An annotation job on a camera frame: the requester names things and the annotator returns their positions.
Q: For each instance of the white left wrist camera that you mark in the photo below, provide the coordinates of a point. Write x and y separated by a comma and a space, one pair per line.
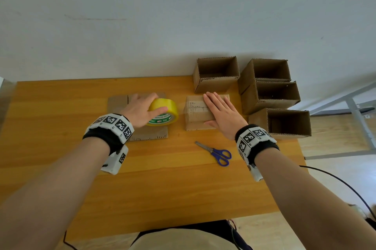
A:
114, 161

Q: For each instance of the yellow tape roll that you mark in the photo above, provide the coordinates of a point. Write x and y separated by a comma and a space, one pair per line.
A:
169, 106

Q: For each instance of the person's right hand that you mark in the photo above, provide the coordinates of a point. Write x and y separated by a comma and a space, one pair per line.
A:
226, 117

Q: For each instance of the person's dark and beige clothing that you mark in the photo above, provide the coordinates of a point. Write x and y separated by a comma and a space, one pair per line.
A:
188, 239

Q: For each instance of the brown cardboard paper box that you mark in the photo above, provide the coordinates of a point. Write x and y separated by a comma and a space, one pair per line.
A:
249, 100
194, 111
211, 85
258, 120
245, 79

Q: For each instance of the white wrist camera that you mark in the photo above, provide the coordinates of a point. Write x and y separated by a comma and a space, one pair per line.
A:
257, 175
114, 161

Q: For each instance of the white cabinet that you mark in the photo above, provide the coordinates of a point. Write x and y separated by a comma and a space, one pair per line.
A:
1, 81

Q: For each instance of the black left wristband with markers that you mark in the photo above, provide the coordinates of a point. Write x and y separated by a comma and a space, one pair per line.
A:
102, 138

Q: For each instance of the stack of cardboard boxes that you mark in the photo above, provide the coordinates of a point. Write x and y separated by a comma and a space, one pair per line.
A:
116, 103

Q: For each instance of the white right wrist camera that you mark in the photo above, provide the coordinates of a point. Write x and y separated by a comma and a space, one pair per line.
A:
257, 175

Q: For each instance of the grey metal table frame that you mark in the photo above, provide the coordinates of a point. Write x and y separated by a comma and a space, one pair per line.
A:
356, 114

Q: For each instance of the person's left hand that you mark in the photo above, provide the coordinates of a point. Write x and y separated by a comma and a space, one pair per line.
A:
141, 111

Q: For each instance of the person's left forearm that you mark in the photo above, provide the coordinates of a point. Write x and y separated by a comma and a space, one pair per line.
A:
44, 200

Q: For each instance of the person's right forearm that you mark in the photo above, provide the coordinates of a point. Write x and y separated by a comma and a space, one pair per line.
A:
308, 200

